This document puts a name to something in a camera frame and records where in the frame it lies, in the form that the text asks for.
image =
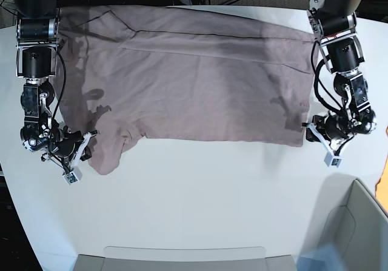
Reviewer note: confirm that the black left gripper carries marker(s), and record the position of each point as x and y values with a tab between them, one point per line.
328	127

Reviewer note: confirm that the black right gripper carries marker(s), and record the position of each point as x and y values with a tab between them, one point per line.
62	147

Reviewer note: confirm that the mauve pink T-shirt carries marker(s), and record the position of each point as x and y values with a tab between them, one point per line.
135	72

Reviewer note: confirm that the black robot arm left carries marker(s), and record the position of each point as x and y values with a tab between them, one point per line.
334	25

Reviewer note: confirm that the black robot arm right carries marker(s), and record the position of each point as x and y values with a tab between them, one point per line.
37	57

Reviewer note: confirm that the orange object at right edge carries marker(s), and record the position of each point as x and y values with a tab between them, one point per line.
381	186

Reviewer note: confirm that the grey bin at right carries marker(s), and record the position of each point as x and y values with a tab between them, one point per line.
355	234

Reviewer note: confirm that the grey bin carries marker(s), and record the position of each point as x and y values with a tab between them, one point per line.
355	234
130	258

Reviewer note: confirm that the grey bin at bottom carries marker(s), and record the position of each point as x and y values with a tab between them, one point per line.
130	258

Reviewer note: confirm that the blue translucent object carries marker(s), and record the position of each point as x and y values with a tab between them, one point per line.
318	257

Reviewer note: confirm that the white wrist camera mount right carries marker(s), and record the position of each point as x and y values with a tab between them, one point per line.
73	173

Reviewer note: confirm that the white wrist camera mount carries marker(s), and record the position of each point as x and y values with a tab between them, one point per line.
333	150
73	173

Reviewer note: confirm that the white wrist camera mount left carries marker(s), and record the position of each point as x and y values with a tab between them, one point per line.
333	150

